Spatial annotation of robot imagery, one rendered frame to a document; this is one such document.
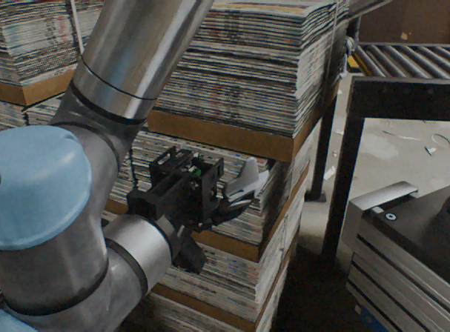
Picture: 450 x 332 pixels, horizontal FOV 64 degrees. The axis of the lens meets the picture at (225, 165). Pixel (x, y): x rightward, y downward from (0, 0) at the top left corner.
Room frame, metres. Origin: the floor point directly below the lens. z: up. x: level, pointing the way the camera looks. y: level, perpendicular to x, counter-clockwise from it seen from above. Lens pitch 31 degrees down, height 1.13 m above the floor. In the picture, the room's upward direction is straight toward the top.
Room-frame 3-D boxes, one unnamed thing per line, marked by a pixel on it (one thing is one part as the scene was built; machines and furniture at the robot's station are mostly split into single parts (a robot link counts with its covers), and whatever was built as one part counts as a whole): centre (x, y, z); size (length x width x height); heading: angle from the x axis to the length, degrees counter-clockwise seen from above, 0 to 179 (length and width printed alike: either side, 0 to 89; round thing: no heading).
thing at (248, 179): (0.40, -0.03, 0.88); 0.09 x 0.03 x 0.06; 126
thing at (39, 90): (0.99, 0.49, 0.86); 0.38 x 0.29 x 0.04; 155
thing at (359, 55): (1.32, -0.51, 0.77); 0.47 x 0.05 x 0.05; 173
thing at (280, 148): (0.64, -0.01, 0.86); 0.29 x 0.16 x 0.04; 64
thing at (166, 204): (0.34, 0.06, 0.88); 0.12 x 0.08 x 0.09; 153
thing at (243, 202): (0.37, 0.00, 0.86); 0.09 x 0.05 x 0.02; 126
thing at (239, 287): (0.93, 0.37, 0.42); 1.17 x 0.39 x 0.83; 64
